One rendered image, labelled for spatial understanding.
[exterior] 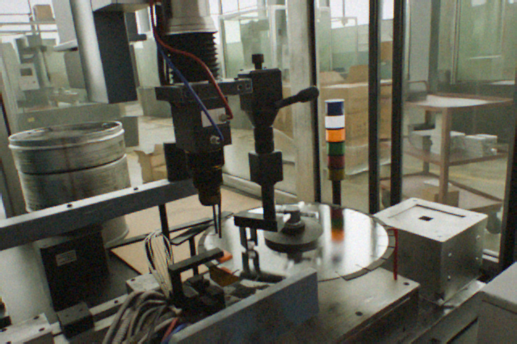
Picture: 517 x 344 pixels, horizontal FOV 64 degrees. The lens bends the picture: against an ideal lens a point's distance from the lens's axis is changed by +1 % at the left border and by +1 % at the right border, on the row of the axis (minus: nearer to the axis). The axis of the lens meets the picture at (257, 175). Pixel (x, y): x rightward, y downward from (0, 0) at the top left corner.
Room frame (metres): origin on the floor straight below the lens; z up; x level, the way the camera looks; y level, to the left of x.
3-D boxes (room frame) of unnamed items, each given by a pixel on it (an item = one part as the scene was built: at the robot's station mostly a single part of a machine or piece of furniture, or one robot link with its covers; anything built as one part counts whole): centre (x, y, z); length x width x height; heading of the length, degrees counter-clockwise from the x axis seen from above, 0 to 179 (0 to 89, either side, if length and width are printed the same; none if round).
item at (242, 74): (0.64, -0.01, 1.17); 0.06 x 0.05 x 0.20; 117
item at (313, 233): (0.70, -0.06, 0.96); 0.11 x 0.11 x 0.03
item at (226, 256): (0.58, 0.10, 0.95); 0.10 x 0.03 x 0.07; 126
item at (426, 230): (0.85, -0.36, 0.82); 0.18 x 0.18 x 0.15; 36
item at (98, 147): (1.22, 0.54, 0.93); 0.31 x 0.31 x 0.36
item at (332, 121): (0.97, -0.19, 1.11); 0.05 x 0.04 x 0.03; 36
